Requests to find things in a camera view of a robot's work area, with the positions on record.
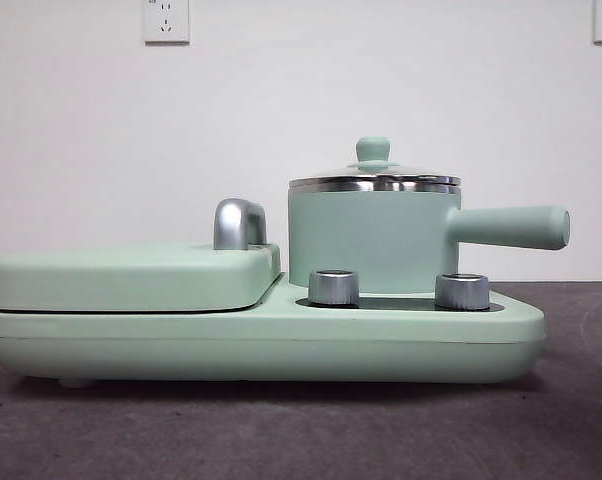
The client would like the glass lid with green knob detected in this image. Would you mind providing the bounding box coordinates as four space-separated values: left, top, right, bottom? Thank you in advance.
288 136 463 192

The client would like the silver control knob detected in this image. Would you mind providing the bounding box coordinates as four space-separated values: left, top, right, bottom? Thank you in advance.
308 268 362 306
434 272 492 310

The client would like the mint green breakfast maker base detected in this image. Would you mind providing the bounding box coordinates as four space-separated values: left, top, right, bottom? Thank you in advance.
0 269 548 389

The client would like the mint green pot with handle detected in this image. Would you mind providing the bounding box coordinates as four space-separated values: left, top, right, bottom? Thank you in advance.
286 181 572 296

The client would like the green griddle cover, silver handle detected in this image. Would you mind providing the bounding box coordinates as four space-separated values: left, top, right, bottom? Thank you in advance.
0 197 283 314

